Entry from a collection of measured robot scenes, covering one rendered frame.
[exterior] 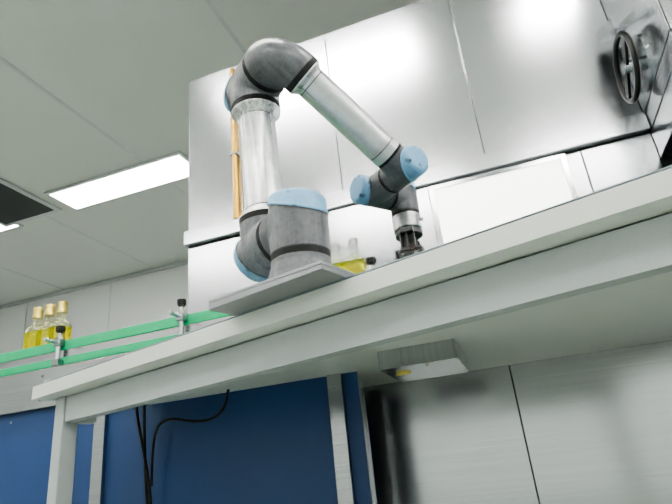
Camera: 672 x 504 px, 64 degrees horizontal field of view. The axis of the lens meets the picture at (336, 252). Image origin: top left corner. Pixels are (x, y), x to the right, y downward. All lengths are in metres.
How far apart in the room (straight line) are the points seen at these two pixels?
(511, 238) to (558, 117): 1.25
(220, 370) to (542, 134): 1.30
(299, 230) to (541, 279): 0.45
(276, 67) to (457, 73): 0.97
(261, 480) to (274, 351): 0.62
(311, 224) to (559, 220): 0.47
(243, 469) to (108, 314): 4.98
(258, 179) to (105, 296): 5.39
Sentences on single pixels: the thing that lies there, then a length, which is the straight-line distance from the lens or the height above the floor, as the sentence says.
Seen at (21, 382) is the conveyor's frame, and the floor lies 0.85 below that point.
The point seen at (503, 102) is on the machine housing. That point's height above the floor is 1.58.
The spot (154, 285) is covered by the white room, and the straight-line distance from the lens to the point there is 6.13.
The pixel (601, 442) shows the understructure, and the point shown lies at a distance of 1.65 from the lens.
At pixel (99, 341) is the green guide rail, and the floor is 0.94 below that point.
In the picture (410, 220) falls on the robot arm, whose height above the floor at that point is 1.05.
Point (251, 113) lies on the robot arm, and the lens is 1.29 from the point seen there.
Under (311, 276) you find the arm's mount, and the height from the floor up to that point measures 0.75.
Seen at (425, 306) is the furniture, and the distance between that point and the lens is 0.80.
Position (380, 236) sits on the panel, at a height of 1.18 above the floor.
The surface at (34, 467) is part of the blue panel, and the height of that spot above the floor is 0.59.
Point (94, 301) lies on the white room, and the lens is 6.60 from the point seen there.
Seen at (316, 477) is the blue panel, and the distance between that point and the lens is 1.46.
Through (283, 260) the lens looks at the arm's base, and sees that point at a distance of 0.98.
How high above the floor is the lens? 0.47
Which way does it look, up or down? 22 degrees up
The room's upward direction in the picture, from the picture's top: 6 degrees counter-clockwise
